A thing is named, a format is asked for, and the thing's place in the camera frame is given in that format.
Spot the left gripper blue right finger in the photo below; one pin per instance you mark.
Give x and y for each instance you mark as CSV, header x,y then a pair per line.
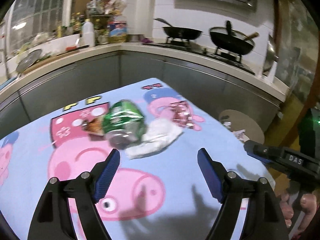
x,y
264,218

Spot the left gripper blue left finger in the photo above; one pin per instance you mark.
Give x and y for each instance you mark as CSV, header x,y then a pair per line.
x,y
52,217

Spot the white chicken snack packet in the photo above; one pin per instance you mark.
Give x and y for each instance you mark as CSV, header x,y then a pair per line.
x,y
94,127

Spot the crushed green drink can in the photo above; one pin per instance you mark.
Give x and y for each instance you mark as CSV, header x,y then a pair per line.
x,y
124,124

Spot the red foil snack wrapper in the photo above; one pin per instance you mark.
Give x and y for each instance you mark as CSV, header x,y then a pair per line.
x,y
181,114

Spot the white tissue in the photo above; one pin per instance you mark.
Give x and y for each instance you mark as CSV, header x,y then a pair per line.
x,y
160,134

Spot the beige round trash bin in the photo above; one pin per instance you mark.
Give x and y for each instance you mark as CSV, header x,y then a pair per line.
x,y
236,121

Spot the grey kitchen counter cabinet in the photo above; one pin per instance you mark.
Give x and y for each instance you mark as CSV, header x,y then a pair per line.
x,y
211,85

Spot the barred kitchen window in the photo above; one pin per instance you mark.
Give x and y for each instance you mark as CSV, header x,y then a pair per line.
x,y
26,18

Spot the right hand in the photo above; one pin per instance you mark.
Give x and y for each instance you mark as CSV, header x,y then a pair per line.
x,y
298,214

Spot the steel pot lid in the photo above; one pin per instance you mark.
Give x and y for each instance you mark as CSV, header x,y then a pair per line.
x,y
271,55

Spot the black gas stove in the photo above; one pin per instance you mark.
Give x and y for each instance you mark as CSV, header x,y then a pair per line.
x,y
218,54

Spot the wooden door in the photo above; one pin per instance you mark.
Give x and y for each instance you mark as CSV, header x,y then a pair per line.
x,y
297,45

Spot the black wok with lid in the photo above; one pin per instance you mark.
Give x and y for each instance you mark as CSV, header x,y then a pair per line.
x,y
231,40

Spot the round metal strainer lid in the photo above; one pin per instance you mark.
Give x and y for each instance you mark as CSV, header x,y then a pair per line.
x,y
28,61

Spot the black frying pan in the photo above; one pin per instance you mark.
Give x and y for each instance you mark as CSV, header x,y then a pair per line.
x,y
179,32

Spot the white plastic jug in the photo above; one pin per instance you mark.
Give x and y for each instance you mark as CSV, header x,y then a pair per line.
x,y
88,35

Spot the blue label oil bottle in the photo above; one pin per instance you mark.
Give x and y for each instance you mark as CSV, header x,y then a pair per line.
x,y
117,26

